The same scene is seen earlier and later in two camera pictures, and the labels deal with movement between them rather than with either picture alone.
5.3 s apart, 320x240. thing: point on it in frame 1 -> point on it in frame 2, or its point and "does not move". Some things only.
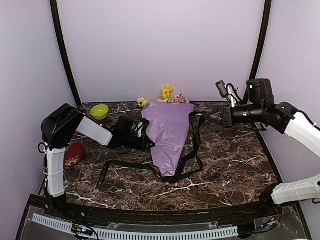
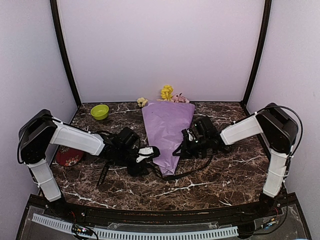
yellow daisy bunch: x=142 y=102 does not move
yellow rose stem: x=166 y=94 does not move
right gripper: x=227 y=116 -> x=184 y=147
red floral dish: x=74 y=153 does not move
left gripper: x=142 y=144 -> x=137 y=170
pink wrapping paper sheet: x=168 y=126 does not move
